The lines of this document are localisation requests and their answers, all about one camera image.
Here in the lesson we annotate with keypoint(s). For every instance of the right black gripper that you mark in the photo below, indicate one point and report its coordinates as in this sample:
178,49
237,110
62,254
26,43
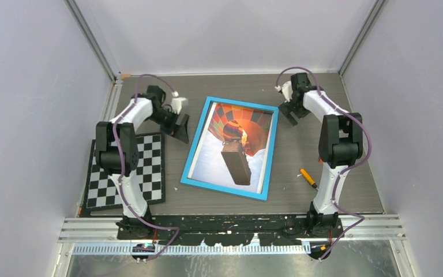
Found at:
286,107

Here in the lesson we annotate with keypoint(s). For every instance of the black white checkerboard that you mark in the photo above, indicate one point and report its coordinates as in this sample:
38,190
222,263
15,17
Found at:
100,192

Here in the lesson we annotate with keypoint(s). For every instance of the hot air balloon photo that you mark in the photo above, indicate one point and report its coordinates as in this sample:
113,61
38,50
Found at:
233,149

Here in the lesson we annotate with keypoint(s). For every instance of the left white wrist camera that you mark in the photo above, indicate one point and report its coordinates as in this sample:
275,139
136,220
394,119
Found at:
178,102

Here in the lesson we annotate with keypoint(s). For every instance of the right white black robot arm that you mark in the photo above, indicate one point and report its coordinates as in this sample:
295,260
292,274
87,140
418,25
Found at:
340,146

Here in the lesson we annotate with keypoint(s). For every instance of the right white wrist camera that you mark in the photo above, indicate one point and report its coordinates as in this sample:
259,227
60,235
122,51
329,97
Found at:
286,90

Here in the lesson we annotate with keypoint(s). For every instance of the white perforated strip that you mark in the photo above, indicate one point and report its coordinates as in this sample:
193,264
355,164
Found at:
147,248

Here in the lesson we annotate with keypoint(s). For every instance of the left corner aluminium post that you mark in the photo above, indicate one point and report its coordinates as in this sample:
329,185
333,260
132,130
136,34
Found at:
90,38

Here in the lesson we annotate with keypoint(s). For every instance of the right corner aluminium post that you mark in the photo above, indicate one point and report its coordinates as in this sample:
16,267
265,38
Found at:
370,20

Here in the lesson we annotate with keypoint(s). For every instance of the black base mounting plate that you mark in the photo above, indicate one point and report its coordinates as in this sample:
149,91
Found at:
228,230

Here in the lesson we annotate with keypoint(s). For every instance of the blue picture frame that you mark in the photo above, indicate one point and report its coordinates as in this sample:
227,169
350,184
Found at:
191,172

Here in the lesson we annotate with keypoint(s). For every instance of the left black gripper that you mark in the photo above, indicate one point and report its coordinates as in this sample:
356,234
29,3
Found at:
181,132

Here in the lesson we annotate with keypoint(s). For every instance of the aluminium front rail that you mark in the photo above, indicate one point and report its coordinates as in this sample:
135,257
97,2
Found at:
374,227

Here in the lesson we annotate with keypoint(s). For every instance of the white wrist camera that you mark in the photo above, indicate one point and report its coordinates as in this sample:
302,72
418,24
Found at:
178,102
286,90

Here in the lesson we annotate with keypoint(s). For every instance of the corner aluminium post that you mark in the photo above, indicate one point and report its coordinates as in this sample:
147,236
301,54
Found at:
370,20
90,38

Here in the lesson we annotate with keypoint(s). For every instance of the yellow handled screwdriver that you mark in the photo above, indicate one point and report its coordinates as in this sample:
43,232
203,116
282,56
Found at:
308,178

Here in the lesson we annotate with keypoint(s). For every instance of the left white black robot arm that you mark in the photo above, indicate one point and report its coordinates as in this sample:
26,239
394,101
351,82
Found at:
117,153

